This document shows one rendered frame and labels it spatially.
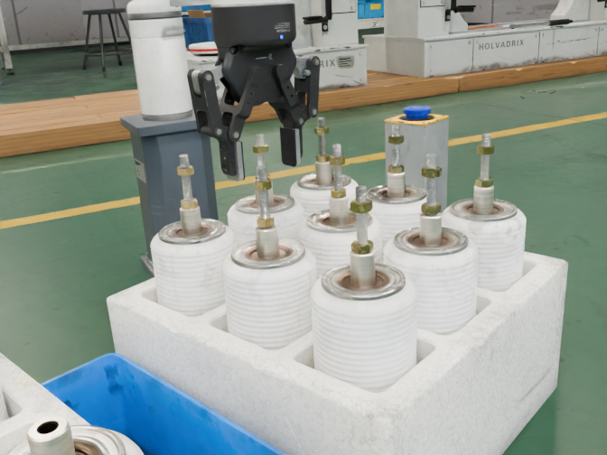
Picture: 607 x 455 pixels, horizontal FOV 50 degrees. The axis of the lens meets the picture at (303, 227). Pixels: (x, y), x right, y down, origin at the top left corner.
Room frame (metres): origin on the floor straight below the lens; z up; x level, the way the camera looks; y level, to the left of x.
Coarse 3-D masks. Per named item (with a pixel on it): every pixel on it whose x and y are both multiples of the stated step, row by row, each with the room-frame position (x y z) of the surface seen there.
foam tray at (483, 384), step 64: (128, 320) 0.65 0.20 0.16; (192, 320) 0.61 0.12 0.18; (512, 320) 0.59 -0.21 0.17; (192, 384) 0.58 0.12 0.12; (256, 384) 0.52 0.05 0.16; (320, 384) 0.48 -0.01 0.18; (448, 384) 0.49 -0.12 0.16; (512, 384) 0.60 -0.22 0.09; (320, 448) 0.47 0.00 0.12; (384, 448) 0.42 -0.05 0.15; (448, 448) 0.49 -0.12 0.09
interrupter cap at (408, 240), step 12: (408, 228) 0.65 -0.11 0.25; (444, 228) 0.64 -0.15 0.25; (396, 240) 0.62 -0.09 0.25; (408, 240) 0.62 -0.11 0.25; (444, 240) 0.62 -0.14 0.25; (456, 240) 0.61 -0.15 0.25; (468, 240) 0.61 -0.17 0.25; (408, 252) 0.59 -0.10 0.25; (420, 252) 0.58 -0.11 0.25; (432, 252) 0.58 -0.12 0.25; (444, 252) 0.58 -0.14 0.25; (456, 252) 0.58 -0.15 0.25
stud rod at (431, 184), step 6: (426, 156) 0.62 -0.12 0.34; (432, 156) 0.61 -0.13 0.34; (426, 162) 0.62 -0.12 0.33; (432, 162) 0.61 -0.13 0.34; (432, 168) 0.61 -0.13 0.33; (426, 180) 0.62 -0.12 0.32; (432, 180) 0.61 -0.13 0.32; (426, 186) 0.62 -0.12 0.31; (432, 186) 0.61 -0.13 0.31; (426, 192) 0.62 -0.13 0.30; (432, 192) 0.61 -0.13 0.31; (426, 198) 0.62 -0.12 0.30; (432, 198) 0.61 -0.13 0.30; (426, 204) 0.62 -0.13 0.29; (432, 204) 0.61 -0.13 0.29
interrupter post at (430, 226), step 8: (424, 216) 0.61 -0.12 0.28; (432, 216) 0.61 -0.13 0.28; (440, 216) 0.61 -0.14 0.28; (424, 224) 0.61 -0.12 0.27; (432, 224) 0.61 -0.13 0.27; (440, 224) 0.61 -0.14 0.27; (424, 232) 0.61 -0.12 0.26; (432, 232) 0.61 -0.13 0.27; (440, 232) 0.61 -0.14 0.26; (424, 240) 0.61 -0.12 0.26; (432, 240) 0.61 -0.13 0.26; (440, 240) 0.61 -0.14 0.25
